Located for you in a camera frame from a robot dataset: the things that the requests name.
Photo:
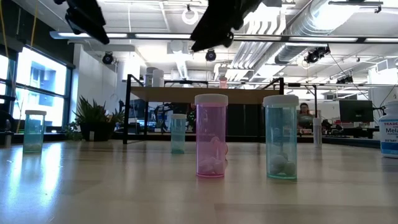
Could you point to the black ceiling spotlight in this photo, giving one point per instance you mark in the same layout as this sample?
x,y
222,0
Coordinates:
x,y
210,55
108,58

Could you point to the person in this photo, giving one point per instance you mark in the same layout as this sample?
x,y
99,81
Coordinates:
x,y
306,118

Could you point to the large glass window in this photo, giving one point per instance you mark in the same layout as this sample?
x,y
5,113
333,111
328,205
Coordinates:
x,y
40,74

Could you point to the black track light cluster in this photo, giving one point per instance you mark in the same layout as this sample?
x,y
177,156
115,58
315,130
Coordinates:
x,y
317,54

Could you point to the pink translucent pill bottle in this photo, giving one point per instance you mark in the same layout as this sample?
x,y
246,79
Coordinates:
x,y
211,133
223,83

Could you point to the silver ventilation duct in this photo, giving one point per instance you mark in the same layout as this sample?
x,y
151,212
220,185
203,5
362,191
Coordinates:
x,y
311,28

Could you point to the slim white tube bottle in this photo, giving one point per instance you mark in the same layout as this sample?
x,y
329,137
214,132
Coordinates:
x,y
317,133

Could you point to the clear pill bottle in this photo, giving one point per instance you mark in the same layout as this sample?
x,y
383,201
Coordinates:
x,y
148,77

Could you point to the teal translucent pill bottle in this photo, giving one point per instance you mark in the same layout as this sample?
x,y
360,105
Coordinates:
x,y
34,133
280,137
178,137

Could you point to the green plant in black pot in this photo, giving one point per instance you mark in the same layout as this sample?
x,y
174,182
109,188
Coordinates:
x,y
93,130

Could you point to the large white supplement bottle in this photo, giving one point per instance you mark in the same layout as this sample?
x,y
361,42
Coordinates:
x,y
390,133
158,79

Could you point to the black overhead light bar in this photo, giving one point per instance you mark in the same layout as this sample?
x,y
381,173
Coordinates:
x,y
155,36

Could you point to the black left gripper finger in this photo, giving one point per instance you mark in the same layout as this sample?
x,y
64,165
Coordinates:
x,y
87,11
90,29

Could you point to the black computer monitor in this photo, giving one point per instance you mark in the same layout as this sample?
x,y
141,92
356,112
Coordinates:
x,y
356,110

